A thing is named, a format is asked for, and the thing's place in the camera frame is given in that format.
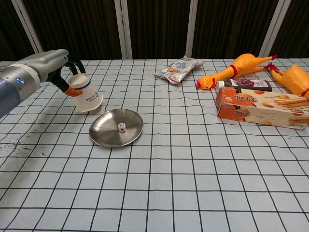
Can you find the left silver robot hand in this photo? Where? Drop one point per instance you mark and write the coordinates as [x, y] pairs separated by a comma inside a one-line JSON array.
[[48, 61]]

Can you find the white paper cup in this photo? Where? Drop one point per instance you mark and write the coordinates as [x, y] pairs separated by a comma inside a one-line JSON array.
[[88, 101]]

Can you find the round metal plate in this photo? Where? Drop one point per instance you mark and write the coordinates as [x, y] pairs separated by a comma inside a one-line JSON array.
[[106, 130]]

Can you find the small white die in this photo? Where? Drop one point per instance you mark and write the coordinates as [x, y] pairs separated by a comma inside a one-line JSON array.
[[122, 127]]

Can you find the white blue snack bag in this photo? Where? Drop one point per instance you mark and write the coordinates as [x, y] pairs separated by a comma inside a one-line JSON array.
[[178, 70]]

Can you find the light blue checked tablecloth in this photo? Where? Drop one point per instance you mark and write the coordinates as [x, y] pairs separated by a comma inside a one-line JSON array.
[[181, 181]]

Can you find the yellow rubber chicken toy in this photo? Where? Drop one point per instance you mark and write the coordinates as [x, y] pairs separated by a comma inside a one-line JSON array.
[[293, 81], [243, 64]]

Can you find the dark grape juice bottle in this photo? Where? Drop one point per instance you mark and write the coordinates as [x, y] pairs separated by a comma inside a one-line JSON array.
[[248, 84]]

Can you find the orange biscuit roll box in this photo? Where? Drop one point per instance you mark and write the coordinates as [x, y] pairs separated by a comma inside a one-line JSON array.
[[253, 108]]

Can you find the white metal frame post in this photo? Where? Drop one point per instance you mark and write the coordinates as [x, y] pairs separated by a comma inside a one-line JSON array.
[[274, 29], [29, 30], [123, 29], [192, 29]]

